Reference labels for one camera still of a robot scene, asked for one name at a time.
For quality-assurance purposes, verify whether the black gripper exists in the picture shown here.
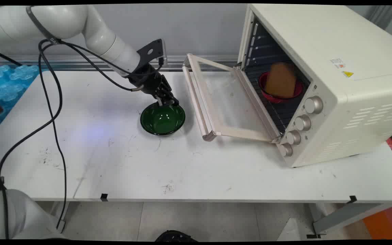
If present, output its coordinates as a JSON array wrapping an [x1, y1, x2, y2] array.
[[127, 63, 180, 108]]

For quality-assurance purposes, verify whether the dark green bowl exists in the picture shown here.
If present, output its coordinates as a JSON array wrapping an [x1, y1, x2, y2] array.
[[140, 102, 186, 136]]

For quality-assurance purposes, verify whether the glass oven door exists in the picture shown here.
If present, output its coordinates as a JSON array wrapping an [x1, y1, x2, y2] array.
[[182, 53, 281, 142]]

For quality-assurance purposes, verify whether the red bowl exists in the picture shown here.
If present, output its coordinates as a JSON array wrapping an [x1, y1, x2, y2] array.
[[258, 71, 304, 104]]

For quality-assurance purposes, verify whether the brown bread slice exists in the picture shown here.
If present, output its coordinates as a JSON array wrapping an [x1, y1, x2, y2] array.
[[265, 62, 298, 99]]

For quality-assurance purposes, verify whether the black round object on floor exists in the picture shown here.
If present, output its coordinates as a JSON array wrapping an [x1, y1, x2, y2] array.
[[154, 230, 198, 242]]

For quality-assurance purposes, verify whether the cream toaster oven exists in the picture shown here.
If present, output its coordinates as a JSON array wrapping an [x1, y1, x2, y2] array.
[[238, 4, 392, 168]]

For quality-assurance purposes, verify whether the grey table leg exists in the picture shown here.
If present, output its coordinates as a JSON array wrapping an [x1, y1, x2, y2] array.
[[306, 202, 392, 239]]

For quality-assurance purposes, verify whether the orange box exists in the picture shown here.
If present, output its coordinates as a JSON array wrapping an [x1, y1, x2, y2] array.
[[362, 203, 392, 240]]

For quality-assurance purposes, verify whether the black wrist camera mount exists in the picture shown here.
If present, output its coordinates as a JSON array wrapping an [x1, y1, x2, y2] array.
[[137, 39, 167, 67]]

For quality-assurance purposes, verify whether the aluminium rail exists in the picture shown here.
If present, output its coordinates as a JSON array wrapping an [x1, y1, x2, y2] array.
[[0, 54, 241, 72]]

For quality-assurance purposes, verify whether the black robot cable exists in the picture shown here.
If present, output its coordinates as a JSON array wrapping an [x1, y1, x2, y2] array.
[[0, 38, 164, 240]]

